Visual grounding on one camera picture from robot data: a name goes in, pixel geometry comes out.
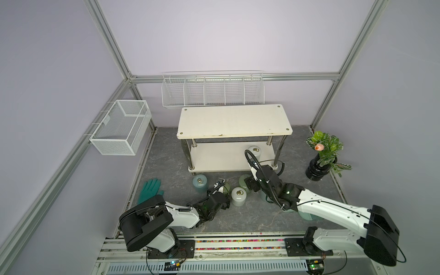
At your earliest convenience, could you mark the large green tea canister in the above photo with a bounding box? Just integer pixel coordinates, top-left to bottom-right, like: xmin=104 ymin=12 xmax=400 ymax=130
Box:
xmin=239 ymin=174 xmax=250 ymax=194

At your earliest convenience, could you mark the small green tea canister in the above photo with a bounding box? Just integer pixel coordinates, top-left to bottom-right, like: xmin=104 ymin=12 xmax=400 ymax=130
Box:
xmin=222 ymin=182 xmax=231 ymax=195

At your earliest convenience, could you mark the large white tea canister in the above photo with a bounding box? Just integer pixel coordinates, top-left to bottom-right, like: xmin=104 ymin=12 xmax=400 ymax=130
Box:
xmin=231 ymin=187 xmax=247 ymax=207

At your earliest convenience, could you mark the small blue tea canister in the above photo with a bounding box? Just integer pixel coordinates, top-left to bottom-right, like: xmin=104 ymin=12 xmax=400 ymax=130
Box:
xmin=192 ymin=174 xmax=208 ymax=193

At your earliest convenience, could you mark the small white tea canister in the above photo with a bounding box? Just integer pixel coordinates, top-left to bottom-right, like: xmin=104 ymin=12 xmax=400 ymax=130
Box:
xmin=248 ymin=146 xmax=262 ymax=160

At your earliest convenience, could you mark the large light blue tea canister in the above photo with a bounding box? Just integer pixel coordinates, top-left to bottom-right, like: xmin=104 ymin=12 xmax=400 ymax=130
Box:
xmin=260 ymin=190 xmax=273 ymax=204

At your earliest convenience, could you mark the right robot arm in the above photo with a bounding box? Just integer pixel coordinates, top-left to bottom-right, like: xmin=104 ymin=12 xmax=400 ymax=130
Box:
xmin=244 ymin=150 xmax=402 ymax=267

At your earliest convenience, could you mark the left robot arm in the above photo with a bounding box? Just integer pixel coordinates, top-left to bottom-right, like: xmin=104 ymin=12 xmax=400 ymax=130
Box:
xmin=119 ymin=191 xmax=230 ymax=253

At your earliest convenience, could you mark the white two-tier shelf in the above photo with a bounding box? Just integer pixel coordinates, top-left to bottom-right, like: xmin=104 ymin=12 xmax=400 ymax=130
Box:
xmin=176 ymin=104 xmax=293 ymax=174

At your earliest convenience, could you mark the green rubber glove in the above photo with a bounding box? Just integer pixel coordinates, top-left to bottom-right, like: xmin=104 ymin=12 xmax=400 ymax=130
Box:
xmin=137 ymin=178 xmax=164 ymax=205

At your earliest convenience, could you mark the potted plant with pink flower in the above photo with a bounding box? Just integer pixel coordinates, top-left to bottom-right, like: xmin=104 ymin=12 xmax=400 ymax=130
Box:
xmin=305 ymin=131 xmax=352 ymax=181

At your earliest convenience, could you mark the white mesh basket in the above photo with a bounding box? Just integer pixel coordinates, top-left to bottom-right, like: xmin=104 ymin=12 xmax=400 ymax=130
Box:
xmin=89 ymin=100 xmax=152 ymax=156

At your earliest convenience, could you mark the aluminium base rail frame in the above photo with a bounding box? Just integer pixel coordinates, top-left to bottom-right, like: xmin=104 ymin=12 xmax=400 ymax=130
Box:
xmin=92 ymin=232 xmax=396 ymax=275

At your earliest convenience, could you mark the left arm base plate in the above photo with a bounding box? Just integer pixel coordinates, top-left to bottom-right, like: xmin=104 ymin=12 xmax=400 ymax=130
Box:
xmin=147 ymin=239 xmax=195 ymax=260

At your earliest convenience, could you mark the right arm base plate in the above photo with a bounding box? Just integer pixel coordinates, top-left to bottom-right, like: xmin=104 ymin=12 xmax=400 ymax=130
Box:
xmin=284 ymin=238 xmax=333 ymax=257

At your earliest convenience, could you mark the white slotted cable duct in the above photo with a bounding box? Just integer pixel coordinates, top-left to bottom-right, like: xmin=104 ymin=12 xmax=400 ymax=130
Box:
xmin=107 ymin=259 xmax=308 ymax=275

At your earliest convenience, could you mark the white wire divided basket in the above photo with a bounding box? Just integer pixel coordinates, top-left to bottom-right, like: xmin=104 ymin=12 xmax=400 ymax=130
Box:
xmin=161 ymin=71 xmax=265 ymax=108

